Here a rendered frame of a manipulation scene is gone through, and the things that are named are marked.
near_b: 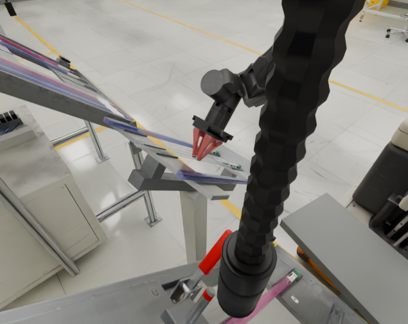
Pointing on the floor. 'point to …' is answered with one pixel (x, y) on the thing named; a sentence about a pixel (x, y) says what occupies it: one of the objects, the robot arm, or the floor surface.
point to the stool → (405, 25)
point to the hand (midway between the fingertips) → (197, 156)
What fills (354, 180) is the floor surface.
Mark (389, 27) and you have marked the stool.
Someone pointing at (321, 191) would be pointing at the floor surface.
